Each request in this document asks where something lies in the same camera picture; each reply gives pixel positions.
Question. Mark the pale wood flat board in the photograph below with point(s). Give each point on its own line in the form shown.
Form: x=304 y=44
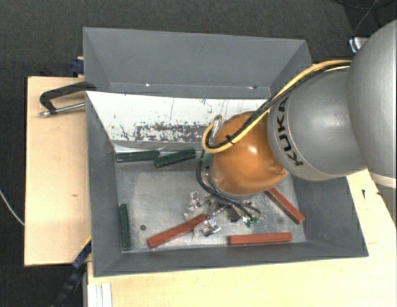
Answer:
x=54 y=177

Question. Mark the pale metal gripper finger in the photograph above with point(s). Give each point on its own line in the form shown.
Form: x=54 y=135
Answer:
x=210 y=227
x=194 y=203

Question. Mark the grey metal bin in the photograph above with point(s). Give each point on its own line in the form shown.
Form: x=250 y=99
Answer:
x=192 y=59

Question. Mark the red-brown flat block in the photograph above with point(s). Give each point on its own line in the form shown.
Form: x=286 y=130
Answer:
x=286 y=207
x=259 y=239
x=173 y=233

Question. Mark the dark green flat block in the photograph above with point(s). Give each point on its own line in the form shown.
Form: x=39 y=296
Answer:
x=174 y=158
x=137 y=156
x=125 y=227

